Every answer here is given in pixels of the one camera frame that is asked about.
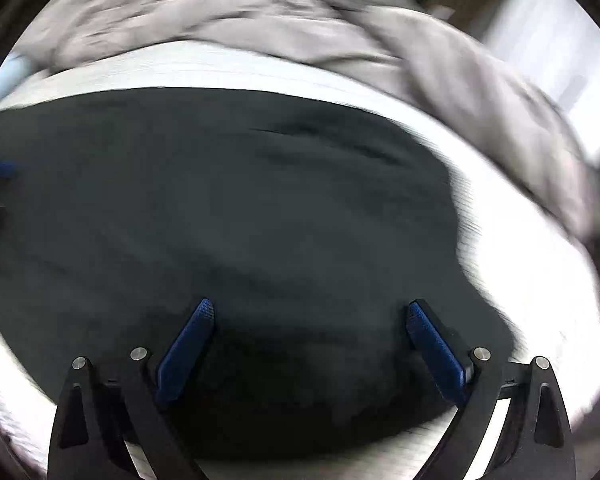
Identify black pants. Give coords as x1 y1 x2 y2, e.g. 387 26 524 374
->
0 88 514 460

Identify light blue pillow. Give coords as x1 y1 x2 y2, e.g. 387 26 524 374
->
0 53 34 101

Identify white honeycomb mattress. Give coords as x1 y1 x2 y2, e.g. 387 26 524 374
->
0 41 600 479

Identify grey comforter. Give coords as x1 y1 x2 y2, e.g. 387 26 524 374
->
16 0 600 242

